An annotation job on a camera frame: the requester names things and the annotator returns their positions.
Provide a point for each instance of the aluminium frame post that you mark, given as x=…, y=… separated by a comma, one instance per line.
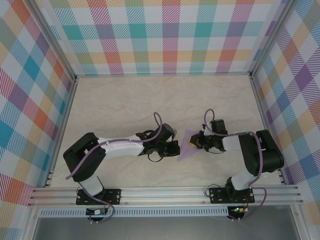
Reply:
x=59, y=41
x=268, y=37

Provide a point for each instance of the black base plate right arm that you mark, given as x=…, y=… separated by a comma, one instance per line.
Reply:
x=217, y=196

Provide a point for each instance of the black base plate left arm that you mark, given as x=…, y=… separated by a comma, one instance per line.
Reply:
x=112, y=195

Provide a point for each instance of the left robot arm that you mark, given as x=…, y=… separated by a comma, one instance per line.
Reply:
x=82, y=157

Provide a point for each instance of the aluminium frame rail long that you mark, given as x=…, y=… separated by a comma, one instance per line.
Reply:
x=162, y=74

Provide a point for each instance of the aluminium mounting rail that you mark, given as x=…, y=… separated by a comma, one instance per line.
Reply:
x=162, y=196

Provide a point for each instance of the small circuit board black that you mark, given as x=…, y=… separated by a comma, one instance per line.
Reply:
x=93, y=212

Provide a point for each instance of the grey metal plate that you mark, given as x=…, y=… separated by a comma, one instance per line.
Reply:
x=162, y=230

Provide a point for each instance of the purple cloth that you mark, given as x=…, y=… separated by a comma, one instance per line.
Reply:
x=184, y=150

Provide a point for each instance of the aluminium frame rail short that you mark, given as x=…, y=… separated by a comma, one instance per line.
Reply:
x=61, y=132
x=268, y=130

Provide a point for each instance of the small circuit board green light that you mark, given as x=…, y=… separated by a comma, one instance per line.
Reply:
x=238, y=209

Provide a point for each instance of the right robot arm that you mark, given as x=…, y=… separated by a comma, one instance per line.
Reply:
x=265, y=155

